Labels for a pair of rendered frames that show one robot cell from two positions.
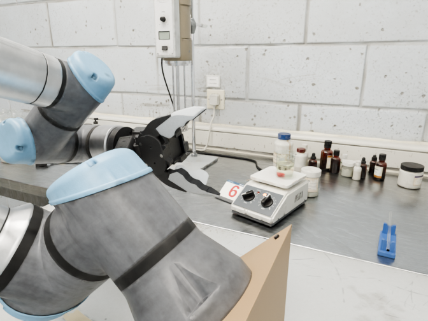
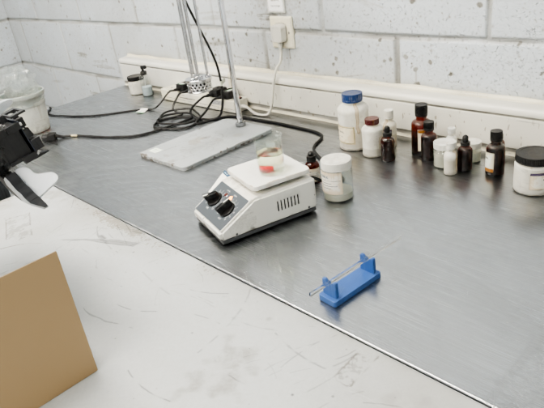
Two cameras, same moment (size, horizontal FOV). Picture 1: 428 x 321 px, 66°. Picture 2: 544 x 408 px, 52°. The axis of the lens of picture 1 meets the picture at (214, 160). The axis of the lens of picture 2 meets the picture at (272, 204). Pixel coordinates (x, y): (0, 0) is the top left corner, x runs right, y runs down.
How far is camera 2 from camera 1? 0.59 m
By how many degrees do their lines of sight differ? 24
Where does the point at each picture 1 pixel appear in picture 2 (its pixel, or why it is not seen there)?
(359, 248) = (307, 286)
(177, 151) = (20, 150)
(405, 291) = (291, 352)
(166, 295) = not seen: outside the picture
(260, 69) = not seen: outside the picture
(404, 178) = (516, 176)
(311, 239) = (256, 268)
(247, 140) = (323, 99)
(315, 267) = (216, 305)
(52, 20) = not seen: outside the picture
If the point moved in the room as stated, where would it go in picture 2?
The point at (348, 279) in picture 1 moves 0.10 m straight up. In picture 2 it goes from (236, 326) to (224, 266)
